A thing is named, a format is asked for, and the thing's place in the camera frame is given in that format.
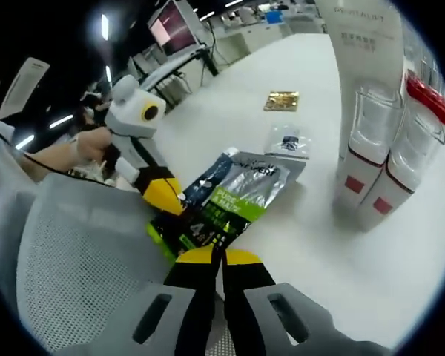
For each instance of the black monitor stand pole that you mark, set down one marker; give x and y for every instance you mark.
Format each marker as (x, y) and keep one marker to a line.
(209, 65)

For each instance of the large white skincare tube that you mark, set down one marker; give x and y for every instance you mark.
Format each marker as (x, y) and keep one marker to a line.
(367, 63)

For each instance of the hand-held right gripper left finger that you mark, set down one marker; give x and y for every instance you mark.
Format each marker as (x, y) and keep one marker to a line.
(185, 315)

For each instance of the blue desk panel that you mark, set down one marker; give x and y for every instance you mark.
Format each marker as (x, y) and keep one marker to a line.
(273, 16)

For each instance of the grey mesh office chair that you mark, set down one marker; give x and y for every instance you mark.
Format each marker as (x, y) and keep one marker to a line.
(89, 259)

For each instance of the person's left hand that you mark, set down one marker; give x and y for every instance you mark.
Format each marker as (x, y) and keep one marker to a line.
(94, 144)

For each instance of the ceiling air conditioner panel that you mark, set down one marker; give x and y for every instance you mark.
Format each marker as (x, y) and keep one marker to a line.
(24, 87)

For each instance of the white monitor stand tray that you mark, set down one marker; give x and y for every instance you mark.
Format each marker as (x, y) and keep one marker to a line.
(163, 72)

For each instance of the gold foil skincare sachet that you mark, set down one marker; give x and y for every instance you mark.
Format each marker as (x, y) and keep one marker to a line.
(282, 101)

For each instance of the computer monitor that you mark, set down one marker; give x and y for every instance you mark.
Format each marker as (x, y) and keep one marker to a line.
(172, 29)

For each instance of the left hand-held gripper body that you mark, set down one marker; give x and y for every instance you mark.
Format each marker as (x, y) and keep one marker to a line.
(130, 118)

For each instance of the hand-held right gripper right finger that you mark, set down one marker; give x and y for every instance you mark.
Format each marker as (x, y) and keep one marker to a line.
(244, 315)

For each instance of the silver green black skincare sachet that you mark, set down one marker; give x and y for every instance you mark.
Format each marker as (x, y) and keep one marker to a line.
(244, 185)

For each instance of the clear dark-label skincare sachet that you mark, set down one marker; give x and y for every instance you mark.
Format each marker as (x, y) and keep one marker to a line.
(289, 142)

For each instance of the white office desk row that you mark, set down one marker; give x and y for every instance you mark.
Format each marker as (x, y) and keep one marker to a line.
(252, 41)

